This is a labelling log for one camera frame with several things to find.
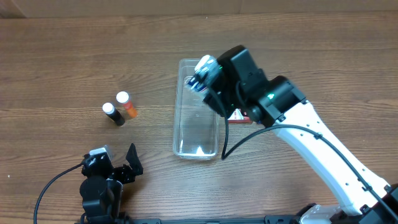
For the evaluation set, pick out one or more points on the black bottle white cap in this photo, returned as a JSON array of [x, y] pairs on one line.
[[113, 113]]

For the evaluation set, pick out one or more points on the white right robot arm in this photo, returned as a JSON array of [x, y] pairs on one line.
[[362, 196]]

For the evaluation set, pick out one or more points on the clear plastic container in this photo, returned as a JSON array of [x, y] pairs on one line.
[[196, 127]]

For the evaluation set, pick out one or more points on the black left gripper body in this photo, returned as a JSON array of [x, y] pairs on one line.
[[123, 171]]

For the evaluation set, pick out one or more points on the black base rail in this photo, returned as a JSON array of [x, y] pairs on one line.
[[268, 219]]

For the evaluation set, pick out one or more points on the red medicine box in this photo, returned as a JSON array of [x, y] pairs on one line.
[[239, 117]]

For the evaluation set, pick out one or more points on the orange bottle white cap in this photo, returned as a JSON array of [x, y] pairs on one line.
[[123, 98]]

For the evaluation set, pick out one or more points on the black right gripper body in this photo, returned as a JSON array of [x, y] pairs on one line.
[[212, 101]]

